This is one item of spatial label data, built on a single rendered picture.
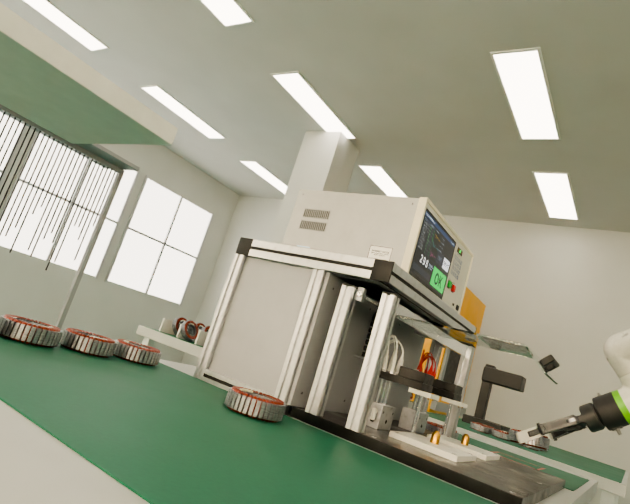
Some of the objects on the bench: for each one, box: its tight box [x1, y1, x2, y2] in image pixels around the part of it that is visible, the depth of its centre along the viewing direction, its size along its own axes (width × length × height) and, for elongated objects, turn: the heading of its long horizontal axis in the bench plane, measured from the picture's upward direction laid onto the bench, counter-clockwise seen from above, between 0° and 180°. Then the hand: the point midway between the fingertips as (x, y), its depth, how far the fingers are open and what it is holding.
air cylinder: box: [398, 407, 429, 433], centre depth 135 cm, size 5×8×6 cm
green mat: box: [0, 329, 496, 504], centre depth 78 cm, size 94×61×1 cm, turn 113°
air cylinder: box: [366, 401, 396, 430], centre depth 116 cm, size 5×8×6 cm
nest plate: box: [389, 431, 477, 462], centre depth 107 cm, size 15×15×1 cm
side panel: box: [193, 253, 327, 415], centre depth 117 cm, size 28×3×32 cm, turn 113°
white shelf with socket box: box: [0, 0, 178, 145], centre depth 82 cm, size 35×37×46 cm
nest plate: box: [427, 434, 500, 461], centre depth 126 cm, size 15×15×1 cm
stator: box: [224, 386, 286, 423], centre depth 92 cm, size 11×11×4 cm
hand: (529, 438), depth 146 cm, fingers closed on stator, 11 cm apart
